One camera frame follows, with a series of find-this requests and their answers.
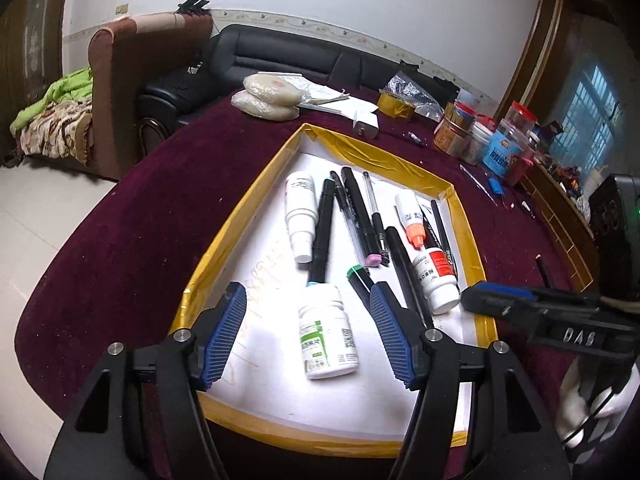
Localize clear gel pen black grip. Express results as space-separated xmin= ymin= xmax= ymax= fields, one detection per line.
xmin=361 ymin=170 xmax=391 ymax=267

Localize black gel pen white print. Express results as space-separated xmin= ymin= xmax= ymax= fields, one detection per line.
xmin=429 ymin=199 xmax=459 ymax=279

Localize brown armchair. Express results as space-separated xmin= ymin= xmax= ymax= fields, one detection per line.
xmin=88 ymin=12 xmax=214 ymax=181

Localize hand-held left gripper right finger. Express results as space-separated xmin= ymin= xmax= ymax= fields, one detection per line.
xmin=369 ymin=281 xmax=573 ymax=480

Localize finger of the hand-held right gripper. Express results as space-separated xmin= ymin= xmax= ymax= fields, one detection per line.
xmin=460 ymin=287 xmax=543 ymax=322
xmin=472 ymin=281 xmax=601 ymax=307

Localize clear jar red lid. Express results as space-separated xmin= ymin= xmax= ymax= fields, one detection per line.
xmin=499 ymin=101 xmax=539 ymax=146

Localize orange label jar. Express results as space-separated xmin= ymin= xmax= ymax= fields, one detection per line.
xmin=433 ymin=119 xmax=469 ymax=158

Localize white spray bottle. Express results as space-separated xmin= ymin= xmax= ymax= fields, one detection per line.
xmin=284 ymin=171 xmax=320 ymax=264

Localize black marker teal caps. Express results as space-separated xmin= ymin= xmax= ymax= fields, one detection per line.
xmin=305 ymin=178 xmax=336 ymax=289

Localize stack of papers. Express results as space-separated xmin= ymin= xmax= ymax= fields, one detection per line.
xmin=299 ymin=84 xmax=351 ymax=109

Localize black leather sofa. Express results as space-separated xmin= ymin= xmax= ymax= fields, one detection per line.
xmin=137 ymin=23 xmax=461 ymax=136

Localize silver pen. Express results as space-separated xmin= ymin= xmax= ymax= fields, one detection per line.
xmin=458 ymin=163 xmax=499 ymax=206

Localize clear jar blue cartoon label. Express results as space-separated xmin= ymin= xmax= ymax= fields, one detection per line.
xmin=482 ymin=129 xmax=531 ymax=176

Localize black marker yellow cap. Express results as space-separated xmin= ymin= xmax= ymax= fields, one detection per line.
xmin=384 ymin=226 xmax=435 ymax=330

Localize barred window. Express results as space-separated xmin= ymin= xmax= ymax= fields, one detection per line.
xmin=565 ymin=67 xmax=627 ymax=181

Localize silver foil bag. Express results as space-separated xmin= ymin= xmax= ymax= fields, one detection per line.
xmin=384 ymin=70 xmax=446 ymax=121

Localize white plastic tub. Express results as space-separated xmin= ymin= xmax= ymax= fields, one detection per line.
xmin=464 ymin=119 xmax=496 ymax=166

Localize black marker pink caps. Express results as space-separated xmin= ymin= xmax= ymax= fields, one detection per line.
xmin=341 ymin=166 xmax=384 ymax=267

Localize white bottle green label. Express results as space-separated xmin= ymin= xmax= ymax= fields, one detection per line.
xmin=298 ymin=283 xmax=360 ymax=380

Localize green blanket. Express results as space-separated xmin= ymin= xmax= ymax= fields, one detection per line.
xmin=9 ymin=67 xmax=94 ymax=131

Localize gold tin colourful lids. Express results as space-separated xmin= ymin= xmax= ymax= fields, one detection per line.
xmin=447 ymin=101 xmax=476 ymax=126

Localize yellow tape roll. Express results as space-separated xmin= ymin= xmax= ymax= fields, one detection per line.
xmin=377 ymin=92 xmax=416 ymax=122

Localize black gel pen clear cap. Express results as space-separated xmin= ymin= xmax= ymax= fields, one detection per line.
xmin=328 ymin=170 xmax=372 ymax=261

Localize wooden brick-pattern partition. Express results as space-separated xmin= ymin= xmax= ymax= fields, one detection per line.
xmin=492 ymin=0 xmax=603 ymax=293

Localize white bottle orange cap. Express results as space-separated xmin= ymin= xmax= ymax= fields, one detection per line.
xmin=394 ymin=192 xmax=426 ymax=250

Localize wooden door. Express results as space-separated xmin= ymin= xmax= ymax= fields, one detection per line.
xmin=0 ymin=0 xmax=71 ymax=69

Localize floral blanket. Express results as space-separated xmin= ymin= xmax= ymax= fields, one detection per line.
xmin=17 ymin=99 xmax=94 ymax=164

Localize white bottle red label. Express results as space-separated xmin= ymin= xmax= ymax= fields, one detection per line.
xmin=410 ymin=248 xmax=461 ymax=315

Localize white power adapter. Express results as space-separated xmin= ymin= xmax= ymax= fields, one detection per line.
xmin=352 ymin=109 xmax=381 ymax=139

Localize black marker green cap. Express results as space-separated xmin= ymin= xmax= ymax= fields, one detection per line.
xmin=346 ymin=264 xmax=374 ymax=306

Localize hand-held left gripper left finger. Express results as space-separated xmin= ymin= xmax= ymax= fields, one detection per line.
xmin=42 ymin=281 xmax=248 ymax=480

